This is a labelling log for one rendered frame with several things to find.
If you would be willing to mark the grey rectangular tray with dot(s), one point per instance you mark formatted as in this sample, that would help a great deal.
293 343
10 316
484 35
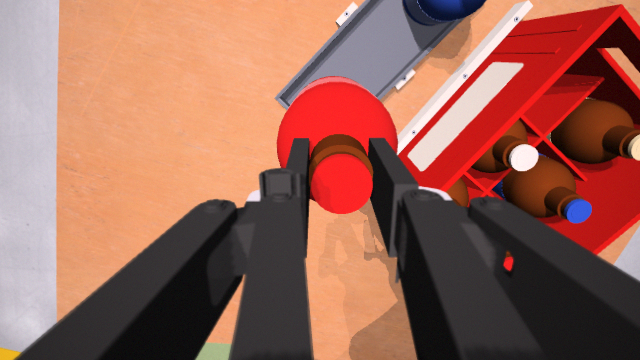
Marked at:
377 49

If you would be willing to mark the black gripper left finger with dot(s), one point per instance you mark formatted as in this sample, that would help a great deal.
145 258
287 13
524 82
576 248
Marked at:
160 306

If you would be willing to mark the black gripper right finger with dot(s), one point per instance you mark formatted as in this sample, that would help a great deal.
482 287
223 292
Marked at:
577 305

